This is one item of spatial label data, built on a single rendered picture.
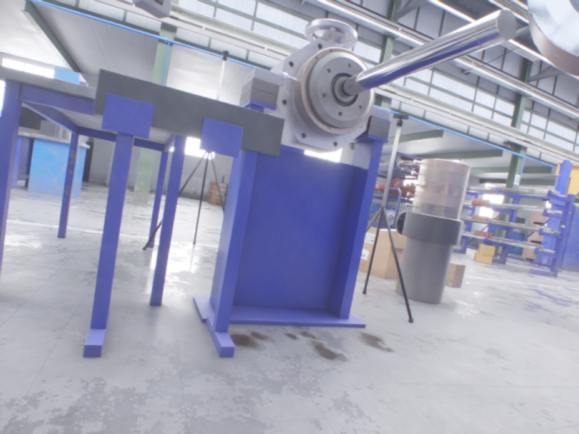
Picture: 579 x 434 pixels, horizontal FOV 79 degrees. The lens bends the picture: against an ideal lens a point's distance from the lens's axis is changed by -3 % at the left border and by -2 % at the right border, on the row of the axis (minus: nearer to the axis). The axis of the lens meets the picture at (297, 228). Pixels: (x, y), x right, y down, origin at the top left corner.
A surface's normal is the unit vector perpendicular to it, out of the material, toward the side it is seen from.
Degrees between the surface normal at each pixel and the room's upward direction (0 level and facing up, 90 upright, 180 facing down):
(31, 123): 90
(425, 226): 90
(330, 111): 90
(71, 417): 0
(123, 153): 90
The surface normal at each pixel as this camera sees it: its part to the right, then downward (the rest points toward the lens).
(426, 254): -0.40, 0.00
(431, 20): 0.36, 0.14
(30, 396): 0.18, -0.98
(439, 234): -0.13, 0.05
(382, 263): -0.71, -0.07
